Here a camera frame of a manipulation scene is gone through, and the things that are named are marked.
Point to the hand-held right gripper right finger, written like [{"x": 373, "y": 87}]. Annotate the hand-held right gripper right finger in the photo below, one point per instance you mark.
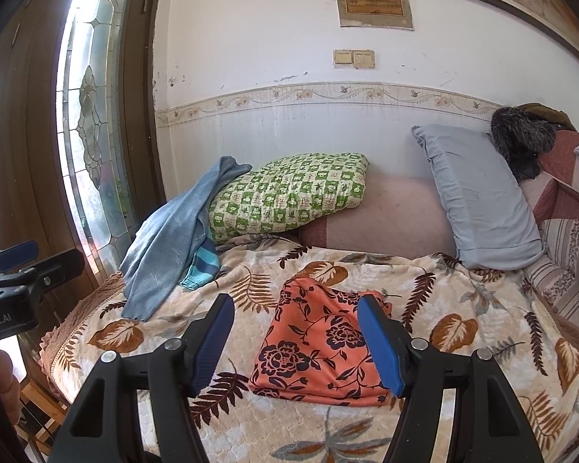
[{"x": 381, "y": 347}]

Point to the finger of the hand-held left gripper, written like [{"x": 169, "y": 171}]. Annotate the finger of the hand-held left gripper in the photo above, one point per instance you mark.
[
  {"x": 17, "y": 255},
  {"x": 60, "y": 267}
]

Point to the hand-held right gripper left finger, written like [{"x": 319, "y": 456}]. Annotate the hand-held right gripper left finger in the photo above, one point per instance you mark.
[{"x": 212, "y": 347}]

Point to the orange floral shirt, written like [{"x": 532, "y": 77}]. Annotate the orange floral shirt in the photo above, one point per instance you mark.
[{"x": 313, "y": 342}]

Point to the person's left hand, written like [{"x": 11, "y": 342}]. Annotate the person's left hand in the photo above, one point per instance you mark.
[{"x": 9, "y": 386}]

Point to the pink scalloped bedspread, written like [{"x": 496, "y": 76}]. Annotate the pink scalloped bedspread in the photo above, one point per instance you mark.
[{"x": 58, "y": 342}]

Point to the teal striped knit sweater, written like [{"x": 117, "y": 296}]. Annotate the teal striped knit sweater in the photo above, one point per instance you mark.
[{"x": 202, "y": 263}]

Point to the wooden chair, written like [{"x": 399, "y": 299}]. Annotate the wooden chair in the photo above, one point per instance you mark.
[{"x": 38, "y": 400}]

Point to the leaf print blanket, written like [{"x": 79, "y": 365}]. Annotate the leaf print blanket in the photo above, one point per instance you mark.
[{"x": 463, "y": 289}]

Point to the blue grey garment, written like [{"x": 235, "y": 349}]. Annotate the blue grey garment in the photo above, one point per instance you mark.
[{"x": 173, "y": 231}]

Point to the wooden door with stained glass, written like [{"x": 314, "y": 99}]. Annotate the wooden door with stained glass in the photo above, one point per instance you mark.
[{"x": 34, "y": 130}]

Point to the green checked pillow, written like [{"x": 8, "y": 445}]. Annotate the green checked pillow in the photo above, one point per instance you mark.
[{"x": 289, "y": 193}]

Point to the grey blue pillow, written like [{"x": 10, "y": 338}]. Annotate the grey blue pillow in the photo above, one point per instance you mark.
[{"x": 482, "y": 202}]

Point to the striped floral cushion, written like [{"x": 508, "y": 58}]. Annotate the striped floral cushion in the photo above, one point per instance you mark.
[{"x": 569, "y": 260}]

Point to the dark furry cushion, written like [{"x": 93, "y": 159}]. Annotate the dark furry cushion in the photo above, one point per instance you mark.
[{"x": 521, "y": 135}]

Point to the beige wall switch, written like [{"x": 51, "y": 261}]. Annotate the beige wall switch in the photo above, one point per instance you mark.
[
  {"x": 343, "y": 58},
  {"x": 364, "y": 59}
]

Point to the brown wall panel cover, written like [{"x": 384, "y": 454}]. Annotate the brown wall panel cover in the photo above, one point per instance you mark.
[{"x": 374, "y": 5}]

